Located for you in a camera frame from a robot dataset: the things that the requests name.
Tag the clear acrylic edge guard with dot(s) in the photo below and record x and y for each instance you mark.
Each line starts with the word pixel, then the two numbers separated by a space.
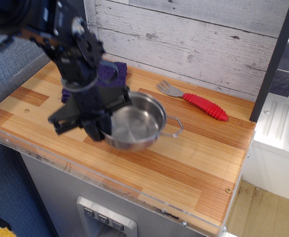
pixel 60 182

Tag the white ribbed side unit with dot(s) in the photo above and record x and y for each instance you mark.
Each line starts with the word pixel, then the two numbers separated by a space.
pixel 272 128

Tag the purple folded towel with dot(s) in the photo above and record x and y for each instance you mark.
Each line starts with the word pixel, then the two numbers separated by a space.
pixel 112 74

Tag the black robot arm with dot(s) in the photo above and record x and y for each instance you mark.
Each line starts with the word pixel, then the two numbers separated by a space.
pixel 57 28

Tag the dark right vertical post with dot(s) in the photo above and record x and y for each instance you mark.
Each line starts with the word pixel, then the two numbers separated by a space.
pixel 271 70

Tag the silver dispenser panel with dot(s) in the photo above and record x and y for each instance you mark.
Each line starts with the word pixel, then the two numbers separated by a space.
pixel 100 221

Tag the red handled fork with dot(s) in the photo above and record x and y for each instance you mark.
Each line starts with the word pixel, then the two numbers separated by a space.
pixel 209 107

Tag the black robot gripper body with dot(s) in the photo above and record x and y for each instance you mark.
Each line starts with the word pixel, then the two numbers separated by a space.
pixel 89 104

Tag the yellow object bottom left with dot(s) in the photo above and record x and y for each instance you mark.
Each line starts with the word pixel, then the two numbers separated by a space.
pixel 4 232

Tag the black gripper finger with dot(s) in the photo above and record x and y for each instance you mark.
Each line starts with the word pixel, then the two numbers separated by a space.
pixel 92 129
pixel 105 124

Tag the stainless steel pan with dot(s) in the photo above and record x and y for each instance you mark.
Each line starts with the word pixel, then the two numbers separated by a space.
pixel 137 126

